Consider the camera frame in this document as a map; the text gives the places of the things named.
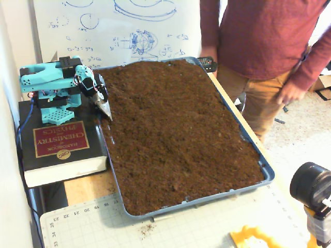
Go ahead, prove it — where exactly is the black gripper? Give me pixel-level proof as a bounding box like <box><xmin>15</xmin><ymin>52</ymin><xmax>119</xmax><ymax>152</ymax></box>
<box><xmin>80</xmin><ymin>73</ymin><xmax>114</xmax><ymax>121</ymax></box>

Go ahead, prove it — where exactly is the brown soil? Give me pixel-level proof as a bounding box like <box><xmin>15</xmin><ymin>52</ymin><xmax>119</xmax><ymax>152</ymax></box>
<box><xmin>89</xmin><ymin>59</ymin><xmax>266</xmax><ymax>216</ymax></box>

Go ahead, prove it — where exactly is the black device with lights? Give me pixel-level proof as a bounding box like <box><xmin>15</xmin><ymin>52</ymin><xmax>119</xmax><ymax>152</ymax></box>
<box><xmin>198</xmin><ymin>56</ymin><xmax>218</xmax><ymax>73</ymax></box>

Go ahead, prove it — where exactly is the person's left forearm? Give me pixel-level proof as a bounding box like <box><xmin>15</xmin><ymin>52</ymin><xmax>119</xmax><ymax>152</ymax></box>
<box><xmin>285</xmin><ymin>36</ymin><xmax>331</xmax><ymax>91</ymax></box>

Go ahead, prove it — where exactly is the person's right forearm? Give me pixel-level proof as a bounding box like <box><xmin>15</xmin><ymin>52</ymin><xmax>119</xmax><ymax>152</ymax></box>
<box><xmin>199</xmin><ymin>0</ymin><xmax>228</xmax><ymax>50</ymax></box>

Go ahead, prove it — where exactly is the person's right hand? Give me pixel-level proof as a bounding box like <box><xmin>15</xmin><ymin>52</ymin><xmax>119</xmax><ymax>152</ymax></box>
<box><xmin>200</xmin><ymin>46</ymin><xmax>218</xmax><ymax>59</ymax></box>

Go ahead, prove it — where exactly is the person's left hand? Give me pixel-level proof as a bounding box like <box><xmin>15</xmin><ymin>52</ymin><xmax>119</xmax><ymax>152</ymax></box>
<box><xmin>278</xmin><ymin>82</ymin><xmax>307</xmax><ymax>105</ymax></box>

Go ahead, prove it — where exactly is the black chemistry handbook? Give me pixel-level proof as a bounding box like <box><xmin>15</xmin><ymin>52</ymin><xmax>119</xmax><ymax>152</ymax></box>
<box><xmin>18</xmin><ymin>99</ymin><xmax>109</xmax><ymax>188</ymax></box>

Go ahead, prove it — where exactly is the whiteboard with blue sketches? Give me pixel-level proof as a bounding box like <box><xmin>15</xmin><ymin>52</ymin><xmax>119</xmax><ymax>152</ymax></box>
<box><xmin>32</xmin><ymin>0</ymin><xmax>207</xmax><ymax>70</ymax></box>

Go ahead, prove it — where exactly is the green cutting mat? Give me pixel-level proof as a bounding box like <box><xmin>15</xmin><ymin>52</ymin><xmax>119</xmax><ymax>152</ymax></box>
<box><xmin>40</xmin><ymin>180</ymin><xmax>311</xmax><ymax>248</ymax></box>

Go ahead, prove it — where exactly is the person in red shirt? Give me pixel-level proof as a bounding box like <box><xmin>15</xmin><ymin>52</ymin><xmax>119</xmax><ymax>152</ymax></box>
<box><xmin>216</xmin><ymin>0</ymin><xmax>331</xmax><ymax>144</ymax></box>

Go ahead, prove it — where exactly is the blue plastic tray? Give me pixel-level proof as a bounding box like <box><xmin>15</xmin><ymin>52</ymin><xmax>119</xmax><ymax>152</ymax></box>
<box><xmin>82</xmin><ymin>56</ymin><xmax>275</xmax><ymax>220</ymax></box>

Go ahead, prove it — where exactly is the yellow plastic part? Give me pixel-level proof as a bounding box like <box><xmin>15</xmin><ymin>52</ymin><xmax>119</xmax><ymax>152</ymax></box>
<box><xmin>230</xmin><ymin>225</ymin><xmax>285</xmax><ymax>248</ymax></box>

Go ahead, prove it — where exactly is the cardboard box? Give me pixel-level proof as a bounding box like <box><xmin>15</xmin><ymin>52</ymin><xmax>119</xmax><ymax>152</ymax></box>
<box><xmin>309</xmin><ymin>74</ymin><xmax>331</xmax><ymax>92</ymax></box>

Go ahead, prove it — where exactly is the blue cable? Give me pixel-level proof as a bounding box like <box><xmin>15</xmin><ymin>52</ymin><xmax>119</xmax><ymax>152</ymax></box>
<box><xmin>16</xmin><ymin>99</ymin><xmax>36</xmax><ymax>160</ymax></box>

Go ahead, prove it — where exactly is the black cable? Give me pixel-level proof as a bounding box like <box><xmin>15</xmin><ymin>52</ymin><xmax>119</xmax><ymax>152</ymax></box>
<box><xmin>19</xmin><ymin>154</ymin><xmax>44</xmax><ymax>248</ymax></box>

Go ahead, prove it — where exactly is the black camera lens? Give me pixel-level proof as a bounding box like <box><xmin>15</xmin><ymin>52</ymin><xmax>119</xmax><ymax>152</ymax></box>
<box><xmin>289</xmin><ymin>162</ymin><xmax>331</xmax><ymax>207</ymax></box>

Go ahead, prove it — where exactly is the grey yellow camera stand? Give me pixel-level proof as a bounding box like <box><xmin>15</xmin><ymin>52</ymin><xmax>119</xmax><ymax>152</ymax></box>
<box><xmin>304</xmin><ymin>205</ymin><xmax>331</xmax><ymax>248</ymax></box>

